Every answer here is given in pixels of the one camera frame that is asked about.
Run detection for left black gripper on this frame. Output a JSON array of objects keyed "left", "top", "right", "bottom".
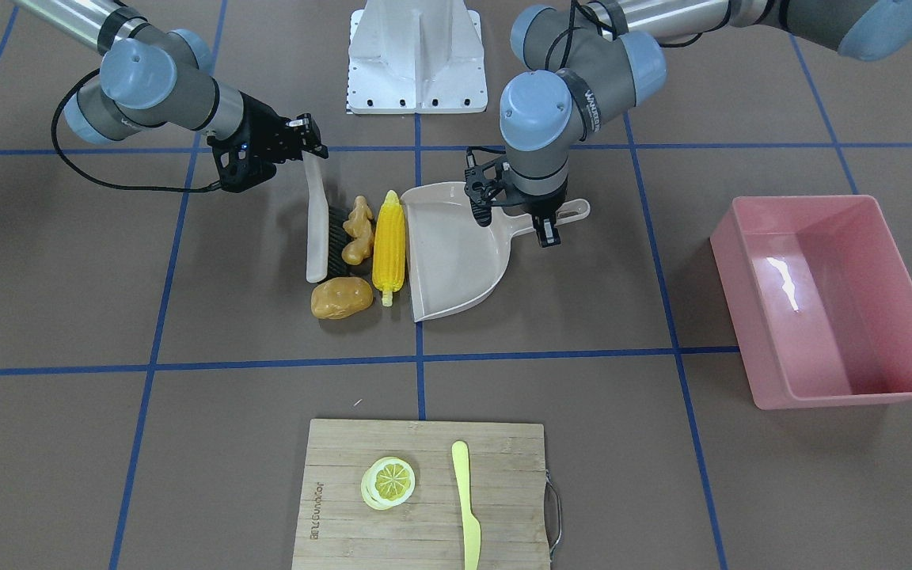
[{"left": 464, "top": 154, "right": 568, "bottom": 248}]

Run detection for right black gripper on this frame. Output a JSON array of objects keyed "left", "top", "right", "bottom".
[{"left": 211, "top": 100, "right": 329, "bottom": 192}]

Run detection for beige plastic dustpan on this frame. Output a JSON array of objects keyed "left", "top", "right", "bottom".
[{"left": 400, "top": 181, "right": 591, "bottom": 323}]

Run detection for beige hand brush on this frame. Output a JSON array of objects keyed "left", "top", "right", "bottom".
[{"left": 302, "top": 153, "right": 350, "bottom": 283}]

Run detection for toy ginger root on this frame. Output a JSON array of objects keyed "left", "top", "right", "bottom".
[{"left": 341, "top": 196, "right": 375, "bottom": 266}]

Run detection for yellow toy corn cob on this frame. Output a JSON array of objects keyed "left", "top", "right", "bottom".
[{"left": 372, "top": 190, "right": 408, "bottom": 307}]

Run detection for brown toy potato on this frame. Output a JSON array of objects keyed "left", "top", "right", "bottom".
[{"left": 310, "top": 275, "right": 374, "bottom": 320}]

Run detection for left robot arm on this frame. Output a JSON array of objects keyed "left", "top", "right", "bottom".
[{"left": 464, "top": 1, "right": 912, "bottom": 248}]

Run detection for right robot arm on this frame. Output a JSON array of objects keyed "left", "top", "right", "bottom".
[{"left": 18, "top": 1, "right": 329, "bottom": 192}]

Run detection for pink plastic bin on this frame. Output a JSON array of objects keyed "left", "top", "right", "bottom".
[{"left": 710, "top": 195, "right": 912, "bottom": 410}]

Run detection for yellow toy lemon slices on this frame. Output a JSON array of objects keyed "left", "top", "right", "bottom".
[{"left": 359, "top": 457, "right": 416, "bottom": 510}]

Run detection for yellow plastic toy knife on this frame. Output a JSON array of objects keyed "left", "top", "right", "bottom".
[{"left": 451, "top": 440, "right": 482, "bottom": 569}]

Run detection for bamboo cutting board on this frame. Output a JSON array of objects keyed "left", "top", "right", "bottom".
[{"left": 291, "top": 419, "right": 551, "bottom": 569}]

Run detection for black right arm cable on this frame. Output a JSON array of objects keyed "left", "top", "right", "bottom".
[{"left": 51, "top": 67, "right": 223, "bottom": 194}]

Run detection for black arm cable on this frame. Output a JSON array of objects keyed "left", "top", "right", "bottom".
[
  {"left": 543, "top": 0, "right": 623, "bottom": 72},
  {"left": 51, "top": 67, "right": 223, "bottom": 194}
]

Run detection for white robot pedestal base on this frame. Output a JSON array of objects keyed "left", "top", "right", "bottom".
[{"left": 345, "top": 1, "right": 488, "bottom": 115}]

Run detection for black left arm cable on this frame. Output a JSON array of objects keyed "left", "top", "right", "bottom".
[{"left": 543, "top": 0, "right": 623, "bottom": 72}]

